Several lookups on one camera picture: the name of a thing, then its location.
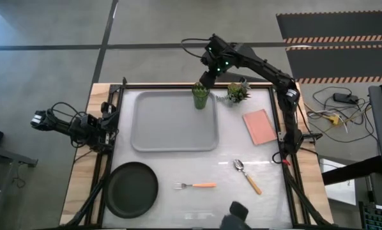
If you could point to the black power adapter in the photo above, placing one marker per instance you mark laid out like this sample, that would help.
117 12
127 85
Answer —
344 98

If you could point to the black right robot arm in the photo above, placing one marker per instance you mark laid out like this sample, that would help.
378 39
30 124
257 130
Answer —
267 70

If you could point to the black hazard-striped floor mat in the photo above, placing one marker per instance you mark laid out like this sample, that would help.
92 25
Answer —
334 25
338 64

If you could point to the gray plastic tray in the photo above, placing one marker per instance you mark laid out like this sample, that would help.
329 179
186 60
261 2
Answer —
172 124

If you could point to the dark green round plate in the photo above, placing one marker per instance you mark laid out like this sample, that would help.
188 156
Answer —
130 190

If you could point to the black aluminium table frame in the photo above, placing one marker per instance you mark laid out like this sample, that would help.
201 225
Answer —
165 86

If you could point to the black computer keyboard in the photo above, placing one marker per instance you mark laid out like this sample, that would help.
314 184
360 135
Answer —
377 220

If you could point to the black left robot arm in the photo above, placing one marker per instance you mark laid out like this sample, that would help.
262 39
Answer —
60 126

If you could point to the gray side desk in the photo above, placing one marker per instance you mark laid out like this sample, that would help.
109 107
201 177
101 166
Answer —
5 153

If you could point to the green ribbed plastic cup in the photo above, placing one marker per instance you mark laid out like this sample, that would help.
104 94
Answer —
200 100

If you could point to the small potted succulent plant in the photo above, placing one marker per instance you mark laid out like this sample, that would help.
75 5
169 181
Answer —
237 92

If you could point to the pink notebook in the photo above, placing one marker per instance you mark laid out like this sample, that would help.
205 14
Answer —
259 127

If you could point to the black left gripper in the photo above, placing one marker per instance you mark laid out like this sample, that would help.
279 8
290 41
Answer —
104 125

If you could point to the black table-level camera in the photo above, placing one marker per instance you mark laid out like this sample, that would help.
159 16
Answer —
237 212

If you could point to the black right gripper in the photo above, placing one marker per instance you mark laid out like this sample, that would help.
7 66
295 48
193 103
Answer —
218 54

